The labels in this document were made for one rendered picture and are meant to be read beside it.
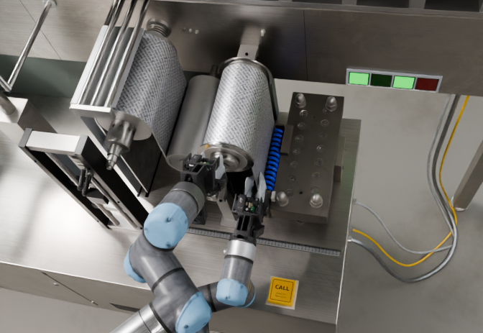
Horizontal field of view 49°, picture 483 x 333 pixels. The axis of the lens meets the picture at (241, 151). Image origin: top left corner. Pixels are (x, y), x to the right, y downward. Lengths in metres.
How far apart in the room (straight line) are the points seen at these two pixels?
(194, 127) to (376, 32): 0.52
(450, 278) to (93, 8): 1.85
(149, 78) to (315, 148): 0.54
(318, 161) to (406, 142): 1.28
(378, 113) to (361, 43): 1.48
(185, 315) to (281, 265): 0.61
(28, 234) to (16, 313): 1.04
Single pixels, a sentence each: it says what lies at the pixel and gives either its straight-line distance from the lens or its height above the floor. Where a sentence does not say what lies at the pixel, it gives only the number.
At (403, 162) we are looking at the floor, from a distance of 2.74.
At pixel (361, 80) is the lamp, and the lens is 1.53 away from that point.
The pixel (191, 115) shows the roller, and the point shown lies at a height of 1.23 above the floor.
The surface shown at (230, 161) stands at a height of 1.28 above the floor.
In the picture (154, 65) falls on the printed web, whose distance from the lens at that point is 1.37.
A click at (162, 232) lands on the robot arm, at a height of 1.51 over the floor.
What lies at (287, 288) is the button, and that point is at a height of 0.92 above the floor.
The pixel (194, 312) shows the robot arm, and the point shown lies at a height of 1.44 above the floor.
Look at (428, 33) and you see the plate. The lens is 1.38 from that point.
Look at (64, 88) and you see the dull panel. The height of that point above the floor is 0.97.
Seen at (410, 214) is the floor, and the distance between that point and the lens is 2.63.
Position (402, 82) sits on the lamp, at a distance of 1.52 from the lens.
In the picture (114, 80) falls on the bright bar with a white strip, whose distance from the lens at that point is 1.29.
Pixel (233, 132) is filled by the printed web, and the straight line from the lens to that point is 1.30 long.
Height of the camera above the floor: 2.42
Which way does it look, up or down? 60 degrees down
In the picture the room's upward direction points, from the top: 16 degrees counter-clockwise
